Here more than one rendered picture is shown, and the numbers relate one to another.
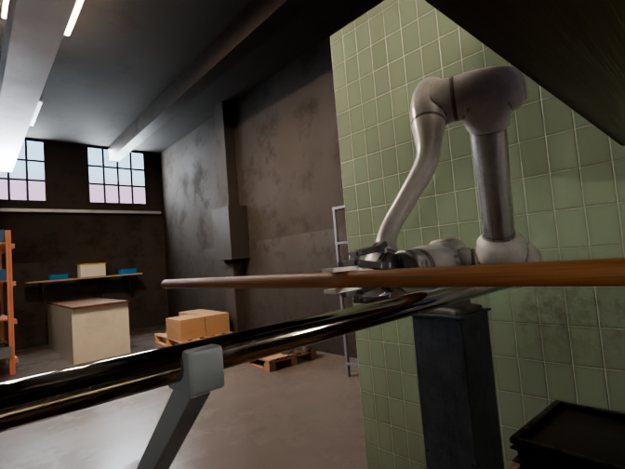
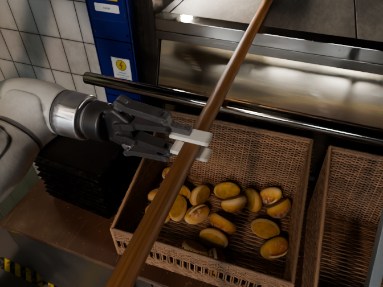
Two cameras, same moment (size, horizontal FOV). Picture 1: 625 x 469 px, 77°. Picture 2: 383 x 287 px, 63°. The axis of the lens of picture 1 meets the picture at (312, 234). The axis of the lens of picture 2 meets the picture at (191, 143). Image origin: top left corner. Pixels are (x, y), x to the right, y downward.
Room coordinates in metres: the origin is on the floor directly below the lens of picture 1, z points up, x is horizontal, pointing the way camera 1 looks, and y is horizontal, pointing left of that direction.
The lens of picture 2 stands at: (0.91, 0.32, 1.57)
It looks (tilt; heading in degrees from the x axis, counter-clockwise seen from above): 43 degrees down; 243
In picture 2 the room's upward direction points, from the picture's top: straight up
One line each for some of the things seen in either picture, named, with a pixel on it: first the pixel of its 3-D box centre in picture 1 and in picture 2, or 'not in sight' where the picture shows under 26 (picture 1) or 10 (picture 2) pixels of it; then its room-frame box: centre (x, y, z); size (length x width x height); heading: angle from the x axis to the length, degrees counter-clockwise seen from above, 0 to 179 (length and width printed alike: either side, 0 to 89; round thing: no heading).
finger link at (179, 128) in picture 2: (349, 258); (176, 123); (0.75, -0.07, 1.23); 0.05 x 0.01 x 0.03; 133
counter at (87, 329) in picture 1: (85, 325); not in sight; (6.83, 4.06, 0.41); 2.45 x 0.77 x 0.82; 42
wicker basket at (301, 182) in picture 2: not in sight; (216, 195); (0.53, -0.24, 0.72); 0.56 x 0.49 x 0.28; 135
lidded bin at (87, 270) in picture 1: (91, 270); not in sight; (7.85, 4.48, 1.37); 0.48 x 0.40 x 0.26; 132
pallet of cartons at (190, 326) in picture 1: (192, 328); not in sight; (6.73, 2.18, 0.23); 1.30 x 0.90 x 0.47; 42
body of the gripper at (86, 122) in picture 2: (391, 272); (112, 124); (0.83, -0.16, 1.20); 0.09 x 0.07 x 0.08; 133
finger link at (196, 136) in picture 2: (340, 269); (191, 135); (0.73, -0.05, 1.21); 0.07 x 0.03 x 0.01; 133
